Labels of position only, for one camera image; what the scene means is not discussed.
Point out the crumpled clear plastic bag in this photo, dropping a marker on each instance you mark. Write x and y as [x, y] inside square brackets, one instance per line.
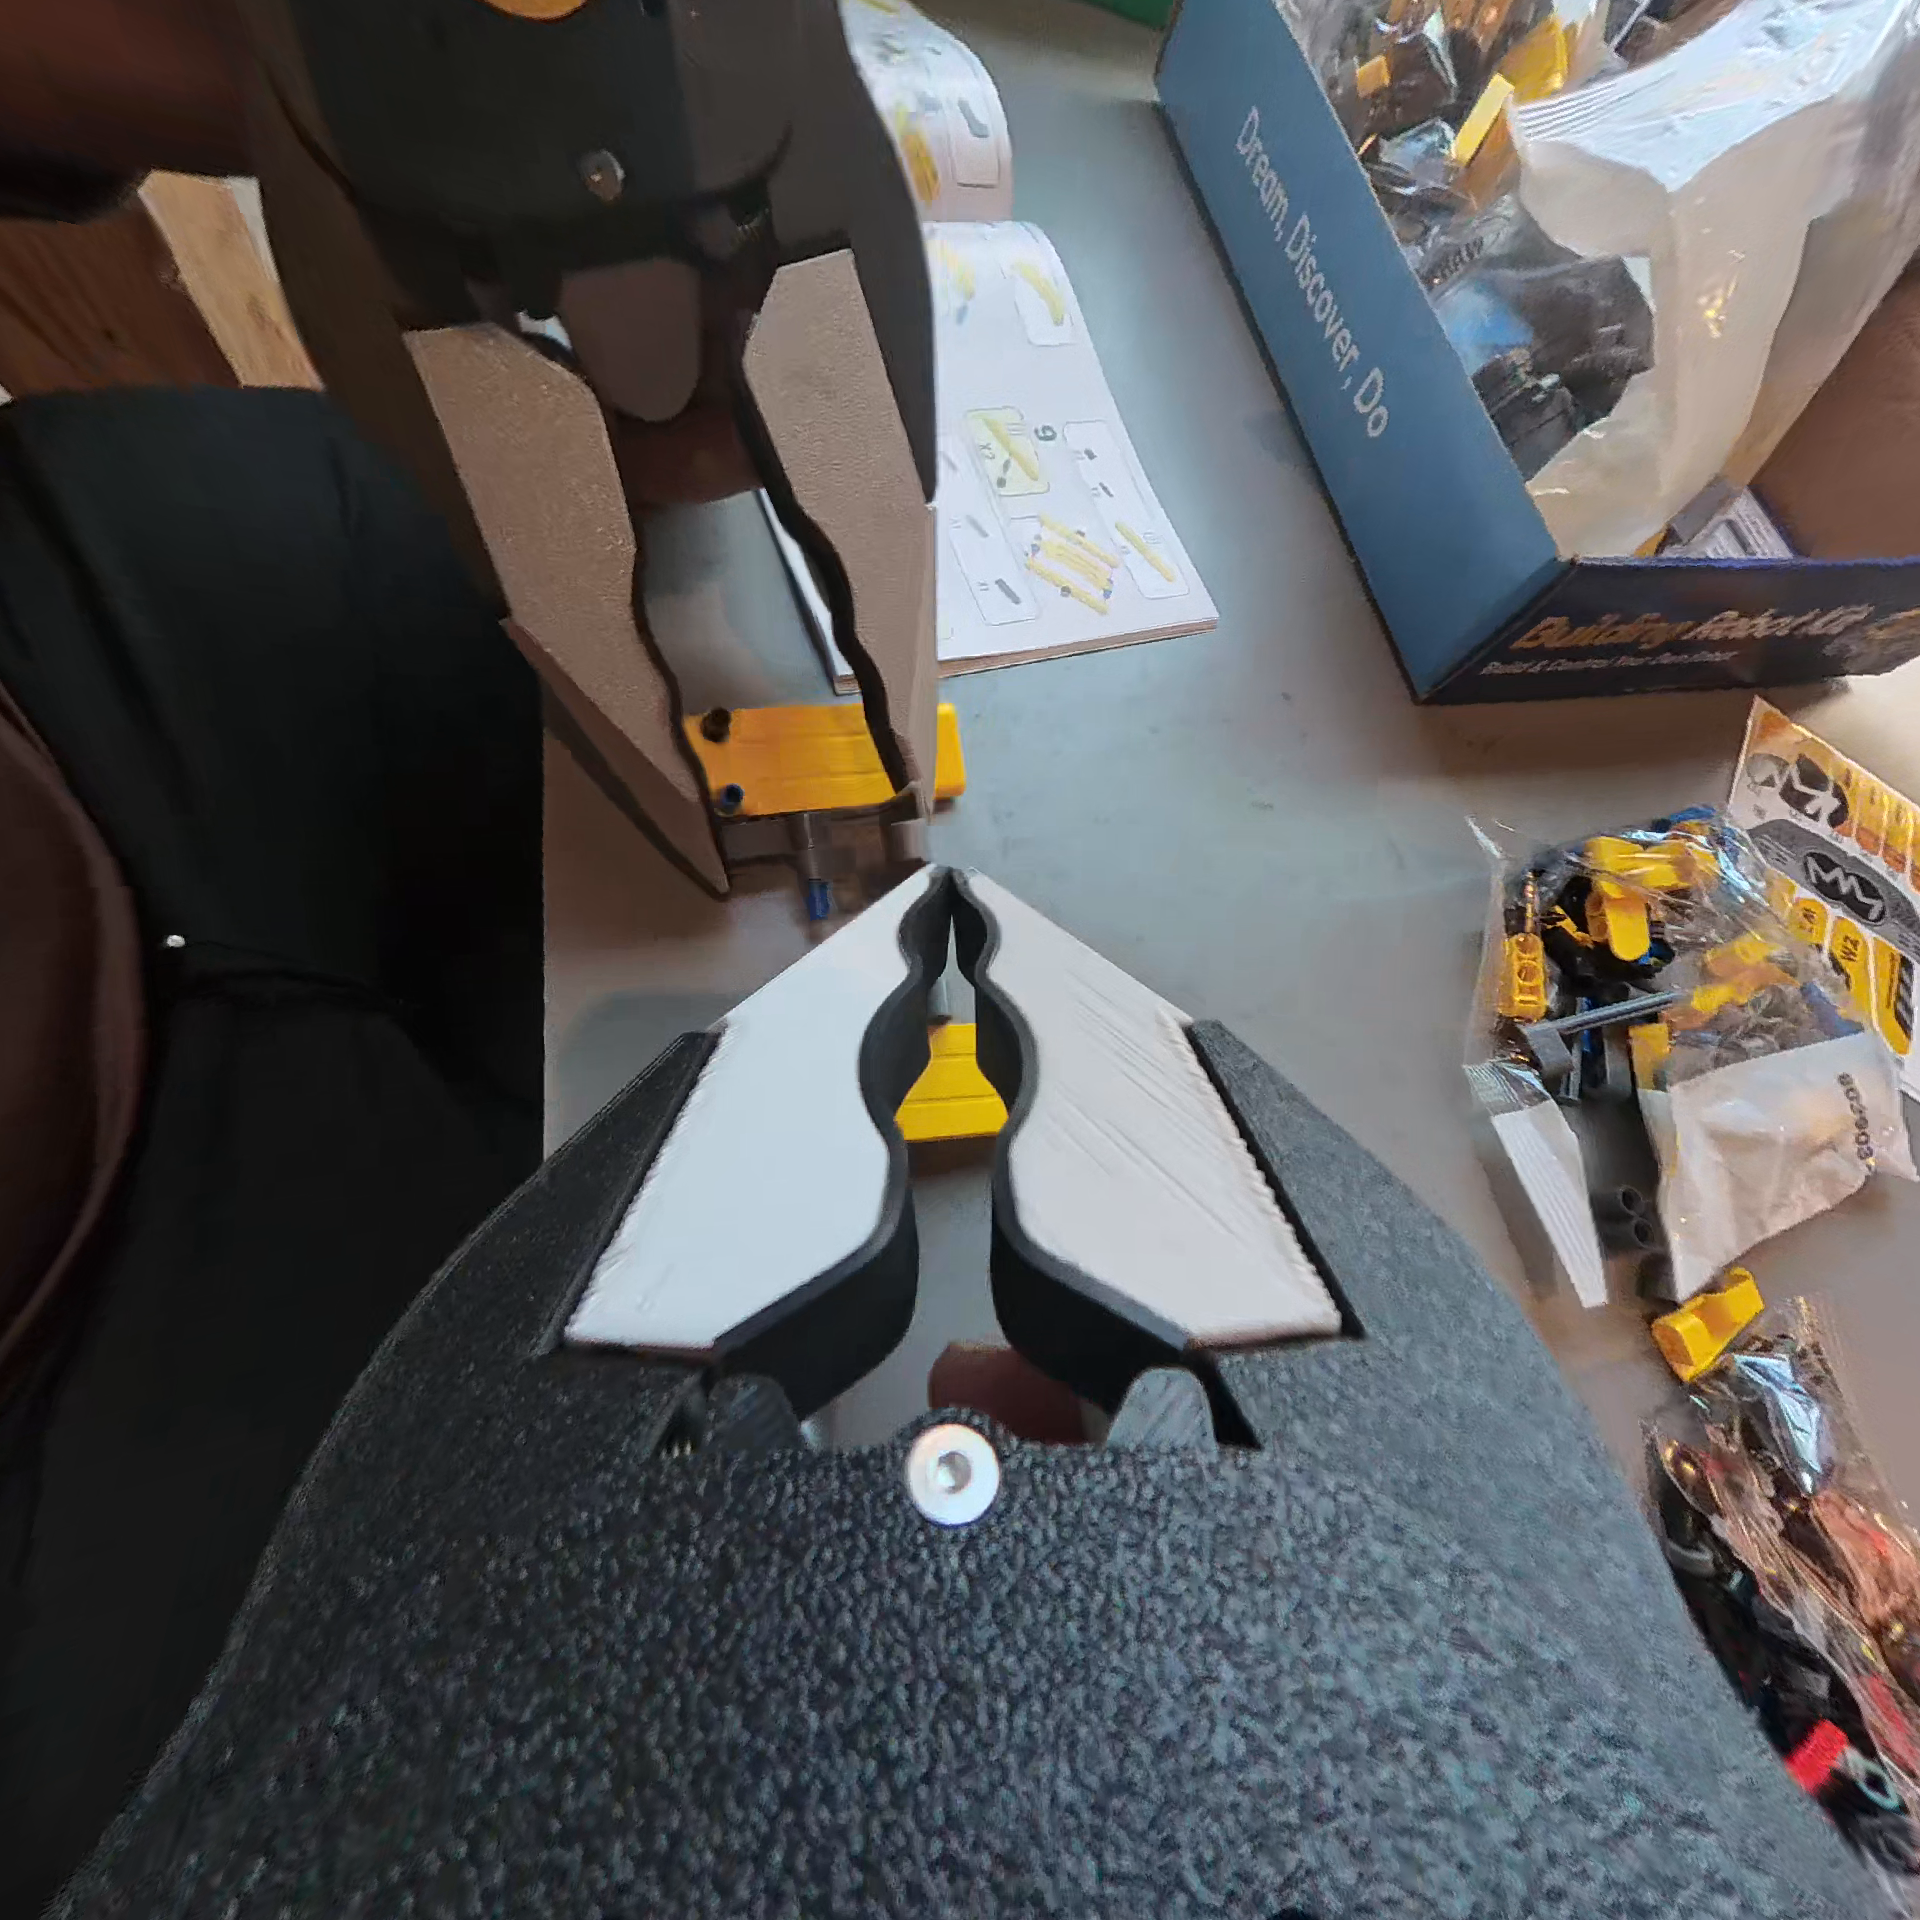
[1725, 225]

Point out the small yellow connector piece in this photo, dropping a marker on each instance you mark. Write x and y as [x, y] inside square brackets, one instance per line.
[1703, 1329]

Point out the clear bag black red parts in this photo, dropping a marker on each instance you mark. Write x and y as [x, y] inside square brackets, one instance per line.
[1800, 1574]

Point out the grey desk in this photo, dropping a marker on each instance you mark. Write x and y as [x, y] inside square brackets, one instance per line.
[1276, 838]

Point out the open instruction booklet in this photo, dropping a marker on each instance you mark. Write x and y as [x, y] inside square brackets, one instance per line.
[1079, 524]

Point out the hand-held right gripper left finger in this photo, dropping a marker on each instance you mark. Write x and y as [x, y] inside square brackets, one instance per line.
[735, 1184]

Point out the blue cardboard kit box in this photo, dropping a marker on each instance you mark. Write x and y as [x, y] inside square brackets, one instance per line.
[1320, 330]

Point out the person's left forearm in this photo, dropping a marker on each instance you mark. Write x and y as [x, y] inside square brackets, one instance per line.
[106, 90]

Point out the yellow panel with curved grey panel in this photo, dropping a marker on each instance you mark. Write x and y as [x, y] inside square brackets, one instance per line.
[796, 756]

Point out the large clear bag of parts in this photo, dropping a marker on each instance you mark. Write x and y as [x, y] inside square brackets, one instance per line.
[1440, 148]

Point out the person's black trousers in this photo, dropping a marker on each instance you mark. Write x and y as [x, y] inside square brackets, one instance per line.
[300, 825]

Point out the sticker sheet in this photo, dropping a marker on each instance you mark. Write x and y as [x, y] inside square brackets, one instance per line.
[1830, 796]

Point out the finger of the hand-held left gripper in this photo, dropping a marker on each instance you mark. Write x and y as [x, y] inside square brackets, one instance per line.
[541, 494]
[855, 450]

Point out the person's left hand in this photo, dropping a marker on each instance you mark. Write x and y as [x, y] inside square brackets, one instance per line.
[699, 450]

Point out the brown cardboard box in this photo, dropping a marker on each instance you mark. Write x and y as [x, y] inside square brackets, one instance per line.
[1861, 434]

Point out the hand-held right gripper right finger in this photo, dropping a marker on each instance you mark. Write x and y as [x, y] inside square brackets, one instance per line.
[1184, 1184]

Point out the yellow panel with grey beam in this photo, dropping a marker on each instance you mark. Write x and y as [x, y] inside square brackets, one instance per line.
[954, 1089]

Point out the small clear bag yellow parts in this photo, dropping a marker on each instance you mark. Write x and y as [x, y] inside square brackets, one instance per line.
[1622, 930]

